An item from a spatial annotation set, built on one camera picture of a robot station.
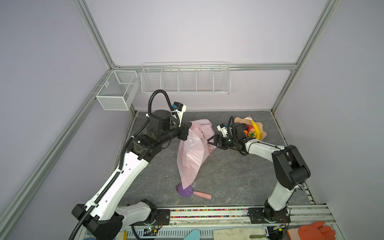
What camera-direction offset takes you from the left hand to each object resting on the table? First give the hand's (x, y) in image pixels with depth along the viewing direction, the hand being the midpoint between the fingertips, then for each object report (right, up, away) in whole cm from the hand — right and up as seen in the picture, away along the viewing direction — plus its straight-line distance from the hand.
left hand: (191, 126), depth 66 cm
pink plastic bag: (+1, -13, +4) cm, 14 cm away
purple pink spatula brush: (-2, -35, +14) cm, 38 cm away
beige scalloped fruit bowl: (+39, +4, +43) cm, 58 cm away
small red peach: (+40, -2, +38) cm, 55 cm away
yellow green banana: (+44, -3, +36) cm, 57 cm away
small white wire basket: (-52, +24, +36) cm, 68 cm away
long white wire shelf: (-5, +33, +34) cm, 47 cm away
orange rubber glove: (+58, -49, +3) cm, 75 cm away
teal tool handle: (+1, -51, +4) cm, 51 cm away
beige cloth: (+22, -50, +3) cm, 55 cm away
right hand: (+10, -11, +24) cm, 28 cm away
